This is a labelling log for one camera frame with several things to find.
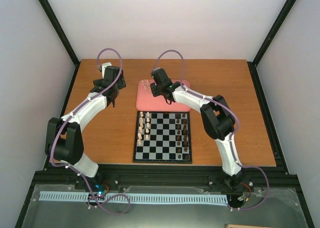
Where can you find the light blue cable duct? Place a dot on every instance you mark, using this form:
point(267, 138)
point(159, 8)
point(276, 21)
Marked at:
point(135, 198)

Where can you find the black aluminium frame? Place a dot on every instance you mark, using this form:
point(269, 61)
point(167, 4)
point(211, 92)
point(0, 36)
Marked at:
point(170, 176)

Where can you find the clear acrylic sheet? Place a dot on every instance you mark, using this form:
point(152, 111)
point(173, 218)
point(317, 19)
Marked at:
point(276, 208)

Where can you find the brown chess pieces back row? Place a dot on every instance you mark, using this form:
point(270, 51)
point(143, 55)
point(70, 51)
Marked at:
point(185, 133)

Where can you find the white chess queen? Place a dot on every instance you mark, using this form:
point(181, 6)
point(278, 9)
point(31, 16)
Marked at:
point(140, 136)

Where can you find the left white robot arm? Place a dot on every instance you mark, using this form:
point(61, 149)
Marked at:
point(64, 141)

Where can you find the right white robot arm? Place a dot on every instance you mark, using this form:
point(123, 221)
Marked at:
point(218, 120)

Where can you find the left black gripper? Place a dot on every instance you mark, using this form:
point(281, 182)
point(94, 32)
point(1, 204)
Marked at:
point(122, 83)

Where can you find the black white chess board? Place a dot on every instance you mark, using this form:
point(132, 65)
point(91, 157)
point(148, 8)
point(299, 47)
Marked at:
point(161, 146)

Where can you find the pink plastic tray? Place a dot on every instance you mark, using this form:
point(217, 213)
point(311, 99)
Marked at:
point(145, 101)

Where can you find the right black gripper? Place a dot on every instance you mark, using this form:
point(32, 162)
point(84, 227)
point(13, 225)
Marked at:
point(154, 92)

